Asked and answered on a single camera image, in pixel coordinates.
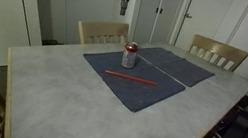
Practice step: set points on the dark blue cloth mat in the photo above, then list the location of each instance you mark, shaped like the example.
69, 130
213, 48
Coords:
146, 96
175, 65

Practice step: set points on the white door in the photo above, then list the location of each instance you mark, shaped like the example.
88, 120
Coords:
206, 18

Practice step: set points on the grey door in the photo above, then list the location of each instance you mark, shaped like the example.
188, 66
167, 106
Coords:
90, 6

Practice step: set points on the white double door closet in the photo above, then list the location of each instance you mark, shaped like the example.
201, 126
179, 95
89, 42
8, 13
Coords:
168, 25

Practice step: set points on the red plastic straw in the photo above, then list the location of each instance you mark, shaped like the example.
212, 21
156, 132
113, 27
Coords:
129, 77

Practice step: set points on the red and silver soda can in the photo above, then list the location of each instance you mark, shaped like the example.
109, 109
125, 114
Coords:
129, 58

